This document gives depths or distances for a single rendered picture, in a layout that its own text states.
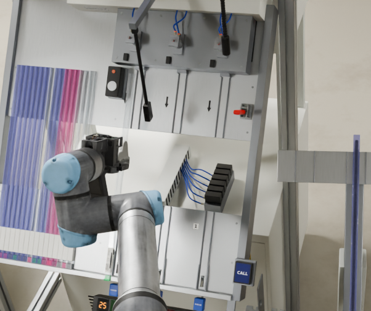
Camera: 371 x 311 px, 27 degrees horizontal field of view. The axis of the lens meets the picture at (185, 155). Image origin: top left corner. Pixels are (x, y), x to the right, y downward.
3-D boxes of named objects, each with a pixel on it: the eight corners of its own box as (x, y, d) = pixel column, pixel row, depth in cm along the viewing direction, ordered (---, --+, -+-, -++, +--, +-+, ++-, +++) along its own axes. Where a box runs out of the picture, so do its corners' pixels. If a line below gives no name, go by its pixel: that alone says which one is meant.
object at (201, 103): (254, 142, 190) (251, 140, 185) (16, 117, 209) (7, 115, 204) (270, 10, 191) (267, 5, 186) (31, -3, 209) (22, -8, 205)
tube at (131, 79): (111, 280, 188) (109, 281, 187) (105, 279, 188) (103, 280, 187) (135, 74, 189) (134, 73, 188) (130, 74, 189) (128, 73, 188)
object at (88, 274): (236, 297, 189) (230, 301, 182) (-1, 258, 208) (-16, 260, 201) (237, 292, 189) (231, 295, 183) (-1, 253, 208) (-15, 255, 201)
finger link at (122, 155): (138, 139, 187) (122, 143, 178) (137, 163, 188) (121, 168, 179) (127, 137, 188) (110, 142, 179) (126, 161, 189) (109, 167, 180)
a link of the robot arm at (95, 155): (95, 186, 164) (60, 182, 166) (103, 182, 168) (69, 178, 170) (96, 151, 163) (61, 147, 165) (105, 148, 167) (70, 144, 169)
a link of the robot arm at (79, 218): (113, 244, 157) (105, 190, 156) (58, 251, 157) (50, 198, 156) (115, 236, 165) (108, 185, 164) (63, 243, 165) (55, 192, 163)
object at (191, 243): (235, 293, 187) (232, 295, 184) (-6, 254, 206) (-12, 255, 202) (244, 215, 187) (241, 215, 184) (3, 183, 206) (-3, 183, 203)
